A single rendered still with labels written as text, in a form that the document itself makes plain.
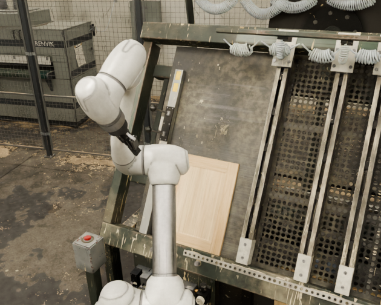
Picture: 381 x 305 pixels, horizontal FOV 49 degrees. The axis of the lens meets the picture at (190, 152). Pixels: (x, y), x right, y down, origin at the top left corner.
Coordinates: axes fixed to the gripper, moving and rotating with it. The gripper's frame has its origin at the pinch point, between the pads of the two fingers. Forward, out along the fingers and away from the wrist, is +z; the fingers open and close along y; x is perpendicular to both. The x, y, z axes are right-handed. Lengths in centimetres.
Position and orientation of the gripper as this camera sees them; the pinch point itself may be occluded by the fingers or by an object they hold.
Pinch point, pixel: (134, 148)
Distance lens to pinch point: 160.9
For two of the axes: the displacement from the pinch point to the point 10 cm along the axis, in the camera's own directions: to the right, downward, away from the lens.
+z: 2.3, 4.4, 8.7
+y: -8.0, -4.2, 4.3
